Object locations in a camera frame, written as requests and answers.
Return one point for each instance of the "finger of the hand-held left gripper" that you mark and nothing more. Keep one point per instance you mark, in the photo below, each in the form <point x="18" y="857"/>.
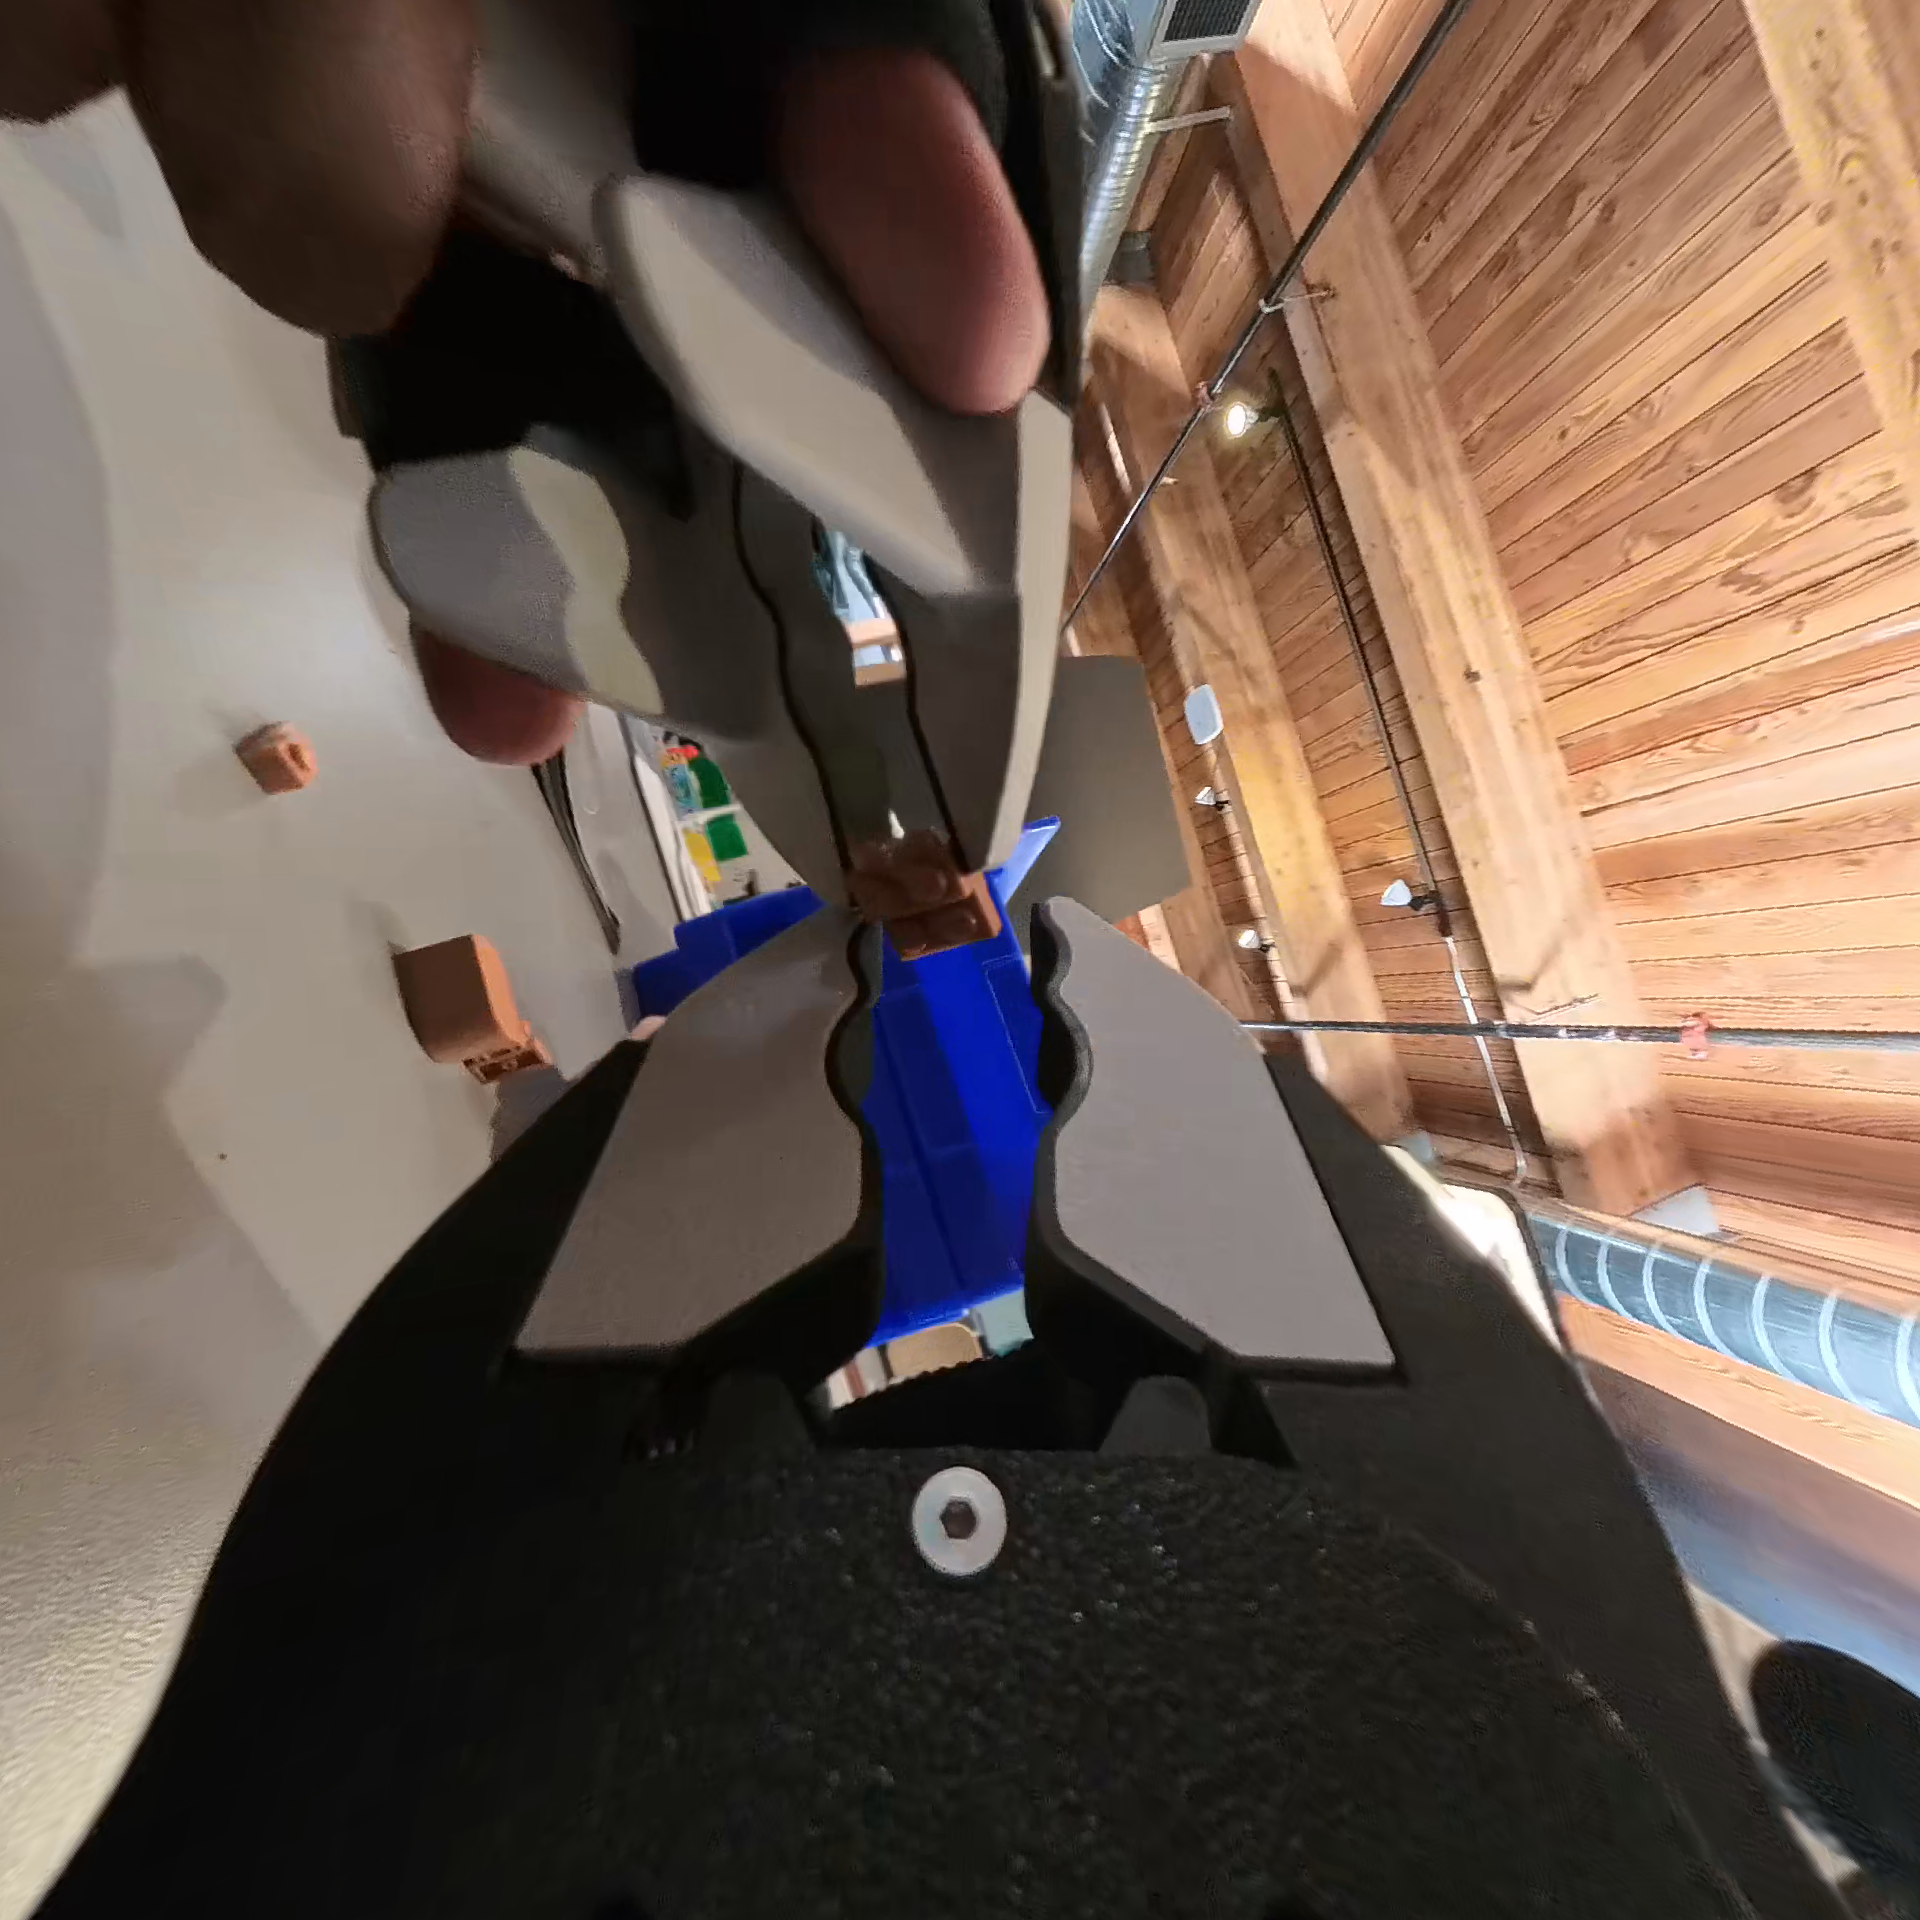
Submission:
<point x="812" y="391"/>
<point x="573" y="572"/>

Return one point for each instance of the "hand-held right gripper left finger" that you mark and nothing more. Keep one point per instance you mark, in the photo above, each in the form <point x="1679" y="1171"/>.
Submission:
<point x="706" y="1187"/>

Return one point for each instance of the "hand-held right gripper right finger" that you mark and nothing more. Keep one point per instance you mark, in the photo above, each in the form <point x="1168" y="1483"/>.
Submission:
<point x="1200" y="1171"/>

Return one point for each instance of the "small orange brick assembly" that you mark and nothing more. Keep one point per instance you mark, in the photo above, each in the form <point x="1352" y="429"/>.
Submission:
<point x="916" y="892"/>

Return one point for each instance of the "grey desk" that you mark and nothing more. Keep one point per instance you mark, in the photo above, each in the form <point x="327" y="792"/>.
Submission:
<point x="151" y="1141"/>

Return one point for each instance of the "person's left hand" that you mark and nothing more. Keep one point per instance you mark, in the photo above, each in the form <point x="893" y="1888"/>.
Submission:
<point x="271" y="151"/>

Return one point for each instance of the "brown rounded brick piece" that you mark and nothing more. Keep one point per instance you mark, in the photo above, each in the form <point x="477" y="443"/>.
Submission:
<point x="458" y="1000"/>

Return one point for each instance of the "small brown brick piece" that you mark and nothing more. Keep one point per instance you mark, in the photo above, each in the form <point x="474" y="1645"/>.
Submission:
<point x="278" y="756"/>

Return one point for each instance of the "black board with wooden edge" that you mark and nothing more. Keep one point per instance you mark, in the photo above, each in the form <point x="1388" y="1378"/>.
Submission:
<point x="1104" y="796"/>

